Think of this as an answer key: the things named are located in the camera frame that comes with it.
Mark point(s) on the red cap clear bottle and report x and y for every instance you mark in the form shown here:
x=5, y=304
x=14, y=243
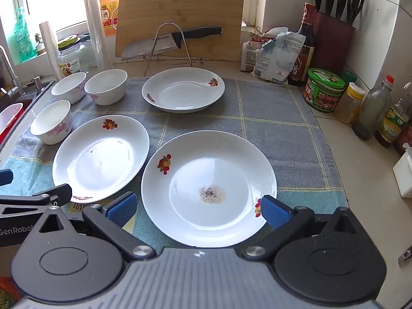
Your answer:
x=370, y=112

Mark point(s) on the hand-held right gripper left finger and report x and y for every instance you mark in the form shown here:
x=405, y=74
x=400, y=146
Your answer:
x=124, y=207

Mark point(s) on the dark red knife block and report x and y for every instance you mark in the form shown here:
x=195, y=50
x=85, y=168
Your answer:
x=331, y=45

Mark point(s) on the tall plastic wrap roll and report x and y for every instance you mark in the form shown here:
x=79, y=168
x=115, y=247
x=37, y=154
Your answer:
x=96, y=32

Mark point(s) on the bamboo cutting board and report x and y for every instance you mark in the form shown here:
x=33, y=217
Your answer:
x=180, y=6

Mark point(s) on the kitchen sink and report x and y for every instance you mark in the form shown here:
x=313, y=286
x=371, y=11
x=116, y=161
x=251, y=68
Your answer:
x=19, y=101

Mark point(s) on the green label oil bottle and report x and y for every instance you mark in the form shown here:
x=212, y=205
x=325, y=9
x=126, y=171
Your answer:
x=391, y=128

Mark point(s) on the orange liquid jug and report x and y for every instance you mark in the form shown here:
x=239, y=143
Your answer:
x=107, y=13

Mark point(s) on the yellow lid jar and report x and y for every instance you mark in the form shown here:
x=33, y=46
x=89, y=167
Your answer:
x=347, y=106

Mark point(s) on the green lid sauce jar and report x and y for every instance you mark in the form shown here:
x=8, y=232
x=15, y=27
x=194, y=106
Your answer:
x=322, y=96

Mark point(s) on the white plastic container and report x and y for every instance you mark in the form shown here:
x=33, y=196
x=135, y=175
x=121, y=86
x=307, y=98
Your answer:
x=404, y=177

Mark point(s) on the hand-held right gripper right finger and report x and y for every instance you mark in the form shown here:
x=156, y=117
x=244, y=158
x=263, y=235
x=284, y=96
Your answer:
x=273, y=212

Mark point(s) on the white pink flower bowl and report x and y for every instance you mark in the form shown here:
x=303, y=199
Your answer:
x=106, y=83
x=69, y=87
x=51, y=122

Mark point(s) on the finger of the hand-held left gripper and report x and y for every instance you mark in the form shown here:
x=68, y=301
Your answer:
x=48, y=196
x=5, y=177

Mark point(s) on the red white plastic basin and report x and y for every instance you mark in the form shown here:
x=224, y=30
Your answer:
x=9, y=119

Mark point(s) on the white bowls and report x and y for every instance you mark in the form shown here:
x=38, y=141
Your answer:
x=103, y=157

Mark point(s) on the white fruit print plate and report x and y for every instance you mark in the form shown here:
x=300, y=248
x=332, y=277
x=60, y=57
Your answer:
x=225, y=154
x=183, y=93

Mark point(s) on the dark soy sauce bottle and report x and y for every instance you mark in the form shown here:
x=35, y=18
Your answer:
x=305, y=51

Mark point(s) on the black kitchen scissors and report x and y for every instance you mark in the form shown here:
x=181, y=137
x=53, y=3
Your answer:
x=353, y=9

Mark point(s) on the short plastic wrap roll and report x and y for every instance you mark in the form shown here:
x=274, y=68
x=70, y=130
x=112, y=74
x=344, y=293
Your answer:
x=51, y=51

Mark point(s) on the metal binder clip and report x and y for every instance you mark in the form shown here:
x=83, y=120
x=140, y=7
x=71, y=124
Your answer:
x=258, y=30

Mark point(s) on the metal faucet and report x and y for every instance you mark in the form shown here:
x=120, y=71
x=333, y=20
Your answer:
x=11, y=80

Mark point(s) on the white printed bag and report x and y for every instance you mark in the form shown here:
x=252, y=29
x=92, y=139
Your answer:
x=273, y=58

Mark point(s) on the dark red bottle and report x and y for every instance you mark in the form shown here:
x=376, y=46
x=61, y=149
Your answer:
x=405, y=140

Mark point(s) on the grey checked towel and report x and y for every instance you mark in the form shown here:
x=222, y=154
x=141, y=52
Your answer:
x=273, y=119

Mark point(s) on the glass jar with label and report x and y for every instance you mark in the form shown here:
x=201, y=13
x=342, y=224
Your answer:
x=69, y=66

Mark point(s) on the small green container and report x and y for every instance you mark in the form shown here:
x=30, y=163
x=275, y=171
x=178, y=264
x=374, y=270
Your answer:
x=350, y=77

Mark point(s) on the green soap bottle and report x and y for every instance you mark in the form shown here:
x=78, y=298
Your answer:
x=21, y=41

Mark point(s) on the red label white bag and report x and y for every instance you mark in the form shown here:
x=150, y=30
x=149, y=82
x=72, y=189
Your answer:
x=249, y=54

